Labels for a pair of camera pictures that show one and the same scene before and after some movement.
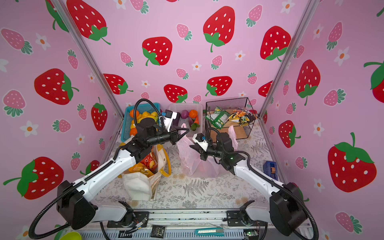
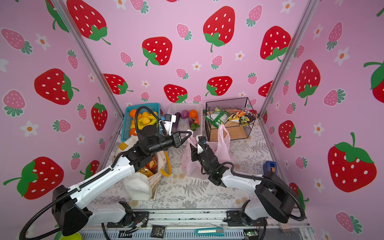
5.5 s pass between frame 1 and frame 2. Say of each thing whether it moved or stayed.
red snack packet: stayed
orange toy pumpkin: stayed
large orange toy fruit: stayed
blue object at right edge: stayed
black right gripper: moved
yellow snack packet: stayed
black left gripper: moved
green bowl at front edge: stayed
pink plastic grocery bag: moved
